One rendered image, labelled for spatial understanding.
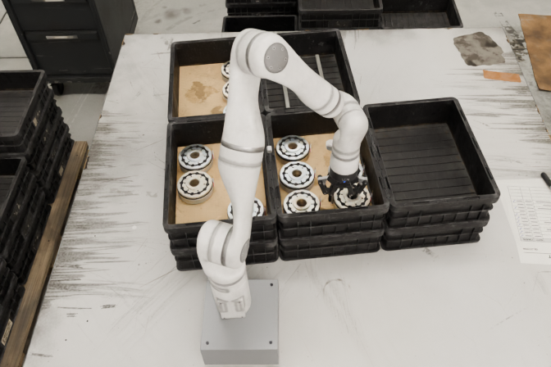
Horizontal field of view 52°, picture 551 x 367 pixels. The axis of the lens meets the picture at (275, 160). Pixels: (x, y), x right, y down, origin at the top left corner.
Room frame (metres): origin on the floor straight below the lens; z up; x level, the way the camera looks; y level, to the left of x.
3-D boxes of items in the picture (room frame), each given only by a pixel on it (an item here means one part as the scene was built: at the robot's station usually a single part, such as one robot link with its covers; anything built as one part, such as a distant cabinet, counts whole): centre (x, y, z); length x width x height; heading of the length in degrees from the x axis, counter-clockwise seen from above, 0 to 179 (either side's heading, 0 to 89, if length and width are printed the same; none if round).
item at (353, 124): (0.94, -0.18, 1.15); 0.09 x 0.07 x 0.15; 16
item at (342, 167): (0.97, -0.18, 1.05); 0.11 x 0.09 x 0.06; 177
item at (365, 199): (0.95, -0.21, 0.88); 0.10 x 0.10 x 0.01
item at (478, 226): (1.08, -0.44, 0.76); 0.40 x 0.30 x 0.12; 4
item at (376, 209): (1.06, -0.14, 0.92); 0.40 x 0.30 x 0.02; 4
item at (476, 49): (1.80, -0.84, 0.71); 0.22 x 0.19 x 0.01; 178
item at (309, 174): (1.05, -0.06, 0.86); 0.10 x 0.10 x 0.01
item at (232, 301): (0.69, 0.13, 0.88); 0.09 x 0.09 x 0.17; 1
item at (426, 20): (2.40, -0.75, 0.31); 0.40 x 0.30 x 0.34; 88
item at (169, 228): (1.04, 0.16, 0.92); 0.40 x 0.30 x 0.02; 4
